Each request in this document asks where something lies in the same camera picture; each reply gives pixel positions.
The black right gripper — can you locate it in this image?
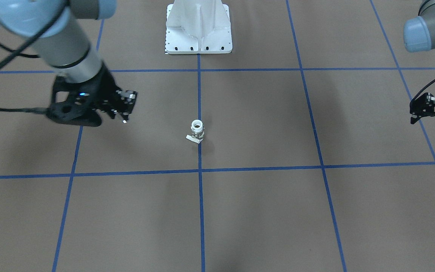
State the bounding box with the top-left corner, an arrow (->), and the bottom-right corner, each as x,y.
72,62 -> 138,121

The white PPR valve with handle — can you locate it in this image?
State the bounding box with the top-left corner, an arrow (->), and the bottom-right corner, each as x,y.
186,119 -> 205,144

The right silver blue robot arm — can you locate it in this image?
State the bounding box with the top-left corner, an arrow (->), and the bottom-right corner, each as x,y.
0,0 -> 137,127

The brown paper table mat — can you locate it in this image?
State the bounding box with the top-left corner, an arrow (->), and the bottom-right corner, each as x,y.
0,0 -> 435,272

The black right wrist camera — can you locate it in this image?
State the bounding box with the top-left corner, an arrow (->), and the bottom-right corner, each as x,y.
45,76 -> 102,127

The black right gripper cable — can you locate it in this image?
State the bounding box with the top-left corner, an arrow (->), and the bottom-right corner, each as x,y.
0,0 -> 71,114

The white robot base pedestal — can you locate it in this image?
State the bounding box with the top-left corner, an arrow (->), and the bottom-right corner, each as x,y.
165,0 -> 233,54

